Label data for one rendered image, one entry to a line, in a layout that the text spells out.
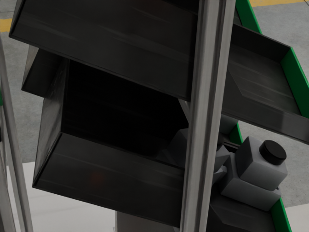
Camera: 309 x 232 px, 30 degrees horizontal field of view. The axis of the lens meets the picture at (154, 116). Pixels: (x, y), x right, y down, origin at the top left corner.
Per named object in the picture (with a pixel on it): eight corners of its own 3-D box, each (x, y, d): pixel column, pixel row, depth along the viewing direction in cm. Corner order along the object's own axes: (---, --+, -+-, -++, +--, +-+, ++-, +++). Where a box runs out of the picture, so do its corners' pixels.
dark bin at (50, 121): (258, 171, 72) (292, 129, 68) (283, 257, 62) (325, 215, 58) (42, 99, 63) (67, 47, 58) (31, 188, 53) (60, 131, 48)
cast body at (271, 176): (262, 185, 69) (296, 145, 65) (267, 212, 66) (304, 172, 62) (201, 162, 67) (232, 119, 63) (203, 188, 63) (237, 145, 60)
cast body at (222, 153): (188, 159, 66) (219, 116, 62) (210, 188, 64) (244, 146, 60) (134, 171, 60) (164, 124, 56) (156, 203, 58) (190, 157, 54)
